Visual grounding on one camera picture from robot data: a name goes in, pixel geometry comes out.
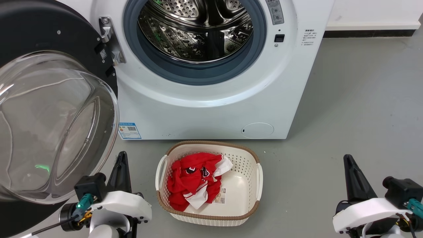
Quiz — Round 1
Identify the white plastic laundry basket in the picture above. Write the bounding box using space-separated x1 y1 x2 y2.
155 141 263 227

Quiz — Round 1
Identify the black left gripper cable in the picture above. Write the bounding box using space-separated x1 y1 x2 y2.
31 214 80 236

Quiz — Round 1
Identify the blue energy label sticker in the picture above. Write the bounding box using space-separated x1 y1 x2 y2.
118 123 142 139

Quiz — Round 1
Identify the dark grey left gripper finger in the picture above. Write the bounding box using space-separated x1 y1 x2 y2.
106 151 133 194

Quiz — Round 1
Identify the white front-load washing machine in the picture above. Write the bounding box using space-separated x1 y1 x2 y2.
59 0 335 140

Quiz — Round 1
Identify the teal left camera connector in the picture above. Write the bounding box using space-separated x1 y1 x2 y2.
77 193 95 212

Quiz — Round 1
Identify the metal door hinge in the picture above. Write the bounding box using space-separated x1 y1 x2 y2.
98 17 127 65

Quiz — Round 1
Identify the teal right camera connector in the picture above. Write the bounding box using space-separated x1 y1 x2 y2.
406 198 423 219

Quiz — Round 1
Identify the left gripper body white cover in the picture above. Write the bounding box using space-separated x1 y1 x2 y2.
59 188 152 238

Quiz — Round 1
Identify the paper sticker inside basket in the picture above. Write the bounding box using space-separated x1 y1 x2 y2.
214 188 227 204

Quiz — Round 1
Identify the grey instruction sticker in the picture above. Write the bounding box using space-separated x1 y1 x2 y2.
265 0 285 25

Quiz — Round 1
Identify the teal camera connector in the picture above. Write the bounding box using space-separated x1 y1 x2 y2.
77 193 95 212
406 198 423 219

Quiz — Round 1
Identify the round white filter cover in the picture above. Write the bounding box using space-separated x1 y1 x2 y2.
241 123 275 139

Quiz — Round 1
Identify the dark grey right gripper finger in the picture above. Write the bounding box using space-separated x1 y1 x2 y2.
343 154 378 202

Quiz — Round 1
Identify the stainless steel perforated drum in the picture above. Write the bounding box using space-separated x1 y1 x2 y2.
137 0 254 64

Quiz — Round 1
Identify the red and white garment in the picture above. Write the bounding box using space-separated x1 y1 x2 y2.
167 152 233 212

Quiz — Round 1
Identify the round black washer door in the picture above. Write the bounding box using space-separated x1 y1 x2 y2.
0 0 120 238

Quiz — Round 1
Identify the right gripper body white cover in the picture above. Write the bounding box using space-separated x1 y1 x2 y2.
332 197 423 238

